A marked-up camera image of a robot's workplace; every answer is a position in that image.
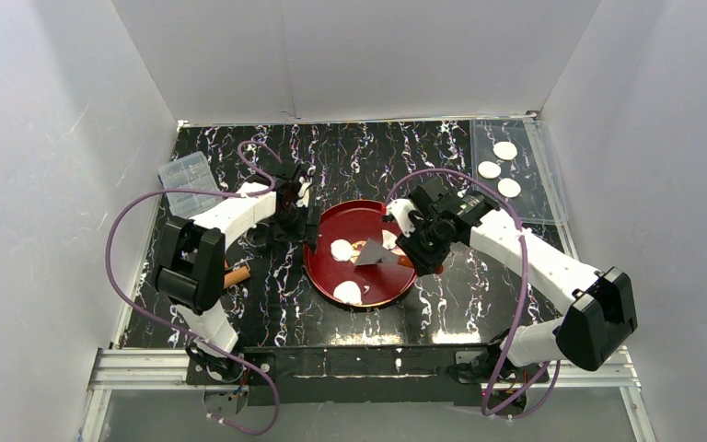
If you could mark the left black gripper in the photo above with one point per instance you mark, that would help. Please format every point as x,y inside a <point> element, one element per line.
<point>295,221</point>

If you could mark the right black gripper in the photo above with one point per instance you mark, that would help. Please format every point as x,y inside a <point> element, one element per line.
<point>414,251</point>

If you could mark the cut round wrapper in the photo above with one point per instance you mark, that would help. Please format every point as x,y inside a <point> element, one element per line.
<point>341,250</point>
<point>349,293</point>

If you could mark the red round lacquer plate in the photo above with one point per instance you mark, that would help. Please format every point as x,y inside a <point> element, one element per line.
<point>333,267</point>

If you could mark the metal scraper wooden handle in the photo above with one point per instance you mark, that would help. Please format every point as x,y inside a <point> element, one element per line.
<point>374,253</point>

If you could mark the wooden double-ended pastry roller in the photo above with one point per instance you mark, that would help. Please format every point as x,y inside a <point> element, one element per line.
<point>236,276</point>

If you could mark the white dough lump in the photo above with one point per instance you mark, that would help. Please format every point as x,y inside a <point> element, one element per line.
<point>388,239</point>

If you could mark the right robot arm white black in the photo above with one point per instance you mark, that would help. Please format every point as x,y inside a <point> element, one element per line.
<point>597,308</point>

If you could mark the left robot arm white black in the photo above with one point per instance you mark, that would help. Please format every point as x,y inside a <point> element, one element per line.
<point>190,264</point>

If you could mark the round dumpling wrapper left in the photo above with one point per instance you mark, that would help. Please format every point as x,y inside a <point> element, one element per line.
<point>489,170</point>

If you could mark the round dumpling wrapper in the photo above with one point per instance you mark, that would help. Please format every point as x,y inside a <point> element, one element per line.
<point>505,150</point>
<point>509,188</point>
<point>489,170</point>

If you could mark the round dumpling wrapper near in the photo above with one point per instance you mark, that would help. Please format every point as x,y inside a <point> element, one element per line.
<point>509,188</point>

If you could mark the round dumpling wrapper far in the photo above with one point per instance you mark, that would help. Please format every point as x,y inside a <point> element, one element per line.
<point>505,150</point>

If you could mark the clear acrylic tray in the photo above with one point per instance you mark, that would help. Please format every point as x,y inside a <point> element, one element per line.
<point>535,167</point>

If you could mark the clear plastic compartment box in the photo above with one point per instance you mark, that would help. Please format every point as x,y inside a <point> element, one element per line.
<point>191,172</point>

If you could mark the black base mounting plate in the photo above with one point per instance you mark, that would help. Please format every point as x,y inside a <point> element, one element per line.
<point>453,373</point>

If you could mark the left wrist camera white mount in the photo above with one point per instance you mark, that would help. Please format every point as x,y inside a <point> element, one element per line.
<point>303,194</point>

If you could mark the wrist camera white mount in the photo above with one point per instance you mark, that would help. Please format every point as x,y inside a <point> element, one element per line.
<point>400,210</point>
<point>303,194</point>

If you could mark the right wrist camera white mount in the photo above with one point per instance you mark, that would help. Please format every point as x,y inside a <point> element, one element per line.
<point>400,210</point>

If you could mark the aluminium frame rail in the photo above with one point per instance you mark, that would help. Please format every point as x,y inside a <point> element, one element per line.
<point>173,369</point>

